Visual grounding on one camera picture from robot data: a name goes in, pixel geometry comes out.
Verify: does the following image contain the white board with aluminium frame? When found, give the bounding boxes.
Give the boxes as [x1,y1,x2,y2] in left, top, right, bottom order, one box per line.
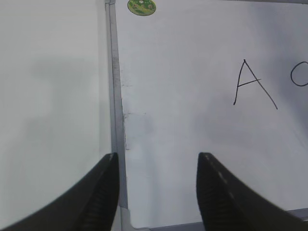
[110,0,308,229]

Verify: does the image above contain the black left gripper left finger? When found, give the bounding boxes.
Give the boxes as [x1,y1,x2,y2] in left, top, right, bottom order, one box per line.
[5,153,119,231]

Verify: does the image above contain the round green magnet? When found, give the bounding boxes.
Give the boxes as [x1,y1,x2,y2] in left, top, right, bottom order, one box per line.
[127,0,156,16]

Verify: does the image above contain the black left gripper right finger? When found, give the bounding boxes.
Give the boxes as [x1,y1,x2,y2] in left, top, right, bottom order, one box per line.
[196,153,308,231]

